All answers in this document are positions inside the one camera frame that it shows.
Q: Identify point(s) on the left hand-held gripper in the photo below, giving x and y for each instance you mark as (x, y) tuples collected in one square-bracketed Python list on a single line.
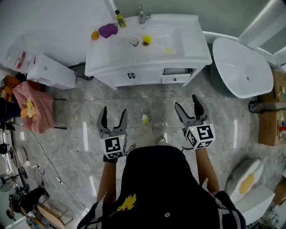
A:
[(112, 145)]

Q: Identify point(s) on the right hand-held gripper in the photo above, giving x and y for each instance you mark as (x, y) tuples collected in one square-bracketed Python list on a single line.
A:
[(200, 136)]

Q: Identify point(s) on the yellow-bristled brush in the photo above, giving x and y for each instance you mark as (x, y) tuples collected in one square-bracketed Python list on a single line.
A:
[(167, 49)]

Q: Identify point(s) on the clear glass cup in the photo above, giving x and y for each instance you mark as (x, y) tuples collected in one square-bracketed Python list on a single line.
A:
[(133, 41)]

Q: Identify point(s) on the yellow cup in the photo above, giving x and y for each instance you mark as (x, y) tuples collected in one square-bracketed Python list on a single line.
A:
[(146, 40)]

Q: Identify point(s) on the person's right forearm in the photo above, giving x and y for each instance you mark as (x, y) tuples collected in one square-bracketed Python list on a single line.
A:
[(206, 170)]

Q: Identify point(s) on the person's left forearm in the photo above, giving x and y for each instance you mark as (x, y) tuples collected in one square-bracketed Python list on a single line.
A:
[(107, 181)]

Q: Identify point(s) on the person's white yellow shoe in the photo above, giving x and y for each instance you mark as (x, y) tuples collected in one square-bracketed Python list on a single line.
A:
[(161, 140), (145, 118)]

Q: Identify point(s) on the person's beige trousers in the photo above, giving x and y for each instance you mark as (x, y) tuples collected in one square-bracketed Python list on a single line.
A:
[(145, 135)]

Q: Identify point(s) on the white cabinet drawer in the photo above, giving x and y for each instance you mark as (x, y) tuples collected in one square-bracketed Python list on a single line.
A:
[(175, 77)]

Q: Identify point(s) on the small black bin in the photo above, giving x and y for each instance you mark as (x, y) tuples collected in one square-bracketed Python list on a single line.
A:
[(253, 107)]

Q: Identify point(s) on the white bathtub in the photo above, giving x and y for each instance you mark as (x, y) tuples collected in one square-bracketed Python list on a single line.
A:
[(242, 67)]

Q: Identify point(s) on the white vanity sink cabinet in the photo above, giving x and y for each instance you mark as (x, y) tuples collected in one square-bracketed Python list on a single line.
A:
[(145, 56)]

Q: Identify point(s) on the pink cloth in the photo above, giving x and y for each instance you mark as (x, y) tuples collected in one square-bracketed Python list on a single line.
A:
[(36, 109)]

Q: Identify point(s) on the white toilet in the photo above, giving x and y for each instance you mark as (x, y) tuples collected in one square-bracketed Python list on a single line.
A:
[(52, 71)]

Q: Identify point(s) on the cardboard box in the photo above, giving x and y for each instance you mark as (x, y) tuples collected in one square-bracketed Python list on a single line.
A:
[(271, 111)]

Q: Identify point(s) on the yellow orange toy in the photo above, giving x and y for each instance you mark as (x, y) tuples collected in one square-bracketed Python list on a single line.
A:
[(29, 108)]

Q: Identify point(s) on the person's black shirt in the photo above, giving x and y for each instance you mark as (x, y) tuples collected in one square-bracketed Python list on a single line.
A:
[(161, 192)]

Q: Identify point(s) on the orange sponge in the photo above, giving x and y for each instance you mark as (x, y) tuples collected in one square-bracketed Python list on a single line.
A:
[(95, 35)]

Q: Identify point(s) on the white foam with yellow patch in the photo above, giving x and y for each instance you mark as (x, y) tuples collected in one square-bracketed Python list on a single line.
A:
[(245, 181)]

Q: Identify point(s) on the purple cloth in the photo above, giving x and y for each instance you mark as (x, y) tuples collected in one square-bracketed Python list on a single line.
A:
[(108, 30)]

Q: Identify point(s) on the yellow bottle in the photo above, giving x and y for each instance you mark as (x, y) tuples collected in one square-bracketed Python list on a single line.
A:
[(121, 19)]

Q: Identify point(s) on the chrome faucet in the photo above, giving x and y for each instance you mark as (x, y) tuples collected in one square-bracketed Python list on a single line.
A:
[(143, 15)]

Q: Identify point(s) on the orange garment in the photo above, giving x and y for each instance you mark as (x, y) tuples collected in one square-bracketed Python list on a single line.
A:
[(10, 86)]

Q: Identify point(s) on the white block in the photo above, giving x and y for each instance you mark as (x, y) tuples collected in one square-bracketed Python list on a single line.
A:
[(255, 203)]

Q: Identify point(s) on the wooden stool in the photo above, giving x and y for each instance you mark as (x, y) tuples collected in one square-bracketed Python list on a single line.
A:
[(50, 215)]

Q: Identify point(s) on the clear plastic bag with boxes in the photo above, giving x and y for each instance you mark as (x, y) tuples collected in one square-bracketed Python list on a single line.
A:
[(19, 57)]

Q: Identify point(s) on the black equipment pile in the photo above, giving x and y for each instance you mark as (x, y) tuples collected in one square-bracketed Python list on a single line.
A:
[(26, 198)]

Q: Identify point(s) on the black standing fan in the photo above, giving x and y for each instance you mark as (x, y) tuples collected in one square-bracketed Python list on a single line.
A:
[(5, 182)]

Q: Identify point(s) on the white wall shelf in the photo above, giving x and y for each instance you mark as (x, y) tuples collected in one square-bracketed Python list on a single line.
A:
[(263, 26)]

